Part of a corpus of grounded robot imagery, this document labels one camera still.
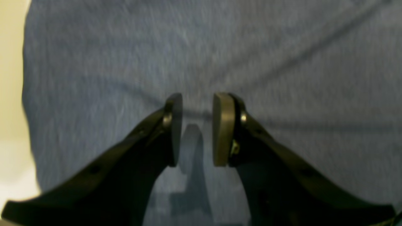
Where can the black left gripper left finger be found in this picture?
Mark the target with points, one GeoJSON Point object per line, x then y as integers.
{"type": "Point", "coordinates": [114, 189]}

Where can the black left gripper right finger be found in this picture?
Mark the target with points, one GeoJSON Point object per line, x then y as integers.
{"type": "Point", "coordinates": [281, 188]}

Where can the dark blue t-shirt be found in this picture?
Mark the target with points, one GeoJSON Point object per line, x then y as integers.
{"type": "Point", "coordinates": [322, 76]}

